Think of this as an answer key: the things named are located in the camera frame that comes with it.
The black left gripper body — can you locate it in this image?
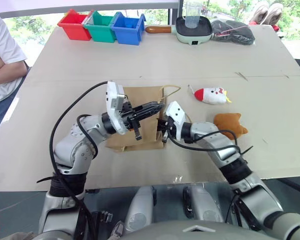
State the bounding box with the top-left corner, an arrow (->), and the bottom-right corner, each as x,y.
119,101 -> 145,131

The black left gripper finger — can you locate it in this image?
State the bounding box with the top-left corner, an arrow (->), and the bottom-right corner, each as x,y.
131,118 -> 143,141

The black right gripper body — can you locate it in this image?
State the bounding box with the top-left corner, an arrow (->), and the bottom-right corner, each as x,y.
158,118 -> 176,138

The brown paper bag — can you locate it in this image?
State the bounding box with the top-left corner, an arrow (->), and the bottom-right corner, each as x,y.
104,84 -> 182,154

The white chicken plush toy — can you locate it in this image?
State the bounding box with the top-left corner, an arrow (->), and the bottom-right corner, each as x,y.
187,84 -> 233,105

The brown cat plush toy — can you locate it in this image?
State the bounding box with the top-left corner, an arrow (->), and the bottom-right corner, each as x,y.
213,112 -> 249,141

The black fabric bag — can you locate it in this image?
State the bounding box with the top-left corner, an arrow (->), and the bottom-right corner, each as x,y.
210,19 -> 256,47

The silver left robot thigh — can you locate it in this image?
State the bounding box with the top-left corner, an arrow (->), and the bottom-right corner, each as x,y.
124,185 -> 158,233

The silver robot thigh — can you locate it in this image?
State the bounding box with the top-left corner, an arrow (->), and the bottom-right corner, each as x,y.
124,185 -> 158,233
182,185 -> 225,226

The silver right robot thigh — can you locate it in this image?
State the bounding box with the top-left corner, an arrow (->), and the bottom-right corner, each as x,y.
182,185 -> 225,226

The blue plastic bin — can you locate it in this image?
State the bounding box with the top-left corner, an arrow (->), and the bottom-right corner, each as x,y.
110,11 -> 147,47

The pale green electric pan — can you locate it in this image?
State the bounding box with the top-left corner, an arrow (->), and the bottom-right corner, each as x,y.
144,15 -> 214,47

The green plastic bin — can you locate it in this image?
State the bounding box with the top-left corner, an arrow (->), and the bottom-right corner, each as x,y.
83,9 -> 119,44

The grey robot torso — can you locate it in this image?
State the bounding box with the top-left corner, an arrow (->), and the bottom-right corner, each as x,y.
4,219 -> 273,240

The clear plastic measuring cup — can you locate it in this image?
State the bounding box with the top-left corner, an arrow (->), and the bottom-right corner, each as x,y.
183,0 -> 204,29

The red plastic bin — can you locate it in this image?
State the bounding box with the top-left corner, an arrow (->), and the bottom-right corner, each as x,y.
57,8 -> 94,42

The beige sneaker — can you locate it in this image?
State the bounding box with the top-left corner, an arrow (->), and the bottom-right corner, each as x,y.
266,2 -> 284,26
248,0 -> 270,26

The person in white t-shirt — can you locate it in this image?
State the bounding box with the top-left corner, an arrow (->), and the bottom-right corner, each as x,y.
0,8 -> 29,145

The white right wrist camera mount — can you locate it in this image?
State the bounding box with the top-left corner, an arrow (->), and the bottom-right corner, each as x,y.
164,100 -> 187,140

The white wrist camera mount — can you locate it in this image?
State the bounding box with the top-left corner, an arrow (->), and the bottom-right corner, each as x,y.
105,80 -> 131,136
164,100 -> 187,140

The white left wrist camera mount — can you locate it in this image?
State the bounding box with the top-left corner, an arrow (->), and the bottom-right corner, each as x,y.
105,80 -> 131,136

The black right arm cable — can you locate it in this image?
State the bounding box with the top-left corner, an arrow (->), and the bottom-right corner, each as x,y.
167,129 -> 242,154

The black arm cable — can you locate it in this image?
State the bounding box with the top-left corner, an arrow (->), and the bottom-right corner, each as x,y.
48,80 -> 110,240
167,129 -> 242,154

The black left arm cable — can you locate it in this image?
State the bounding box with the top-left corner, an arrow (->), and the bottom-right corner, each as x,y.
48,80 -> 110,240

